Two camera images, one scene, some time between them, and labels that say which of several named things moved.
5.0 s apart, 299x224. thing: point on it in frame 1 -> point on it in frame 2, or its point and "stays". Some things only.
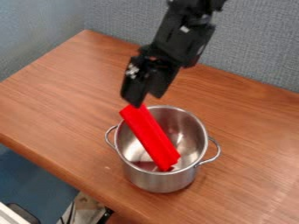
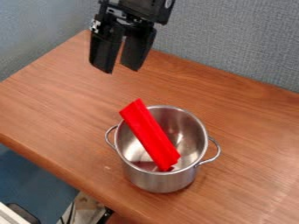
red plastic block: (153, 138) stays
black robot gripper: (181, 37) -> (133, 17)
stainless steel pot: (185, 131) stays
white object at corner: (9, 217) stays
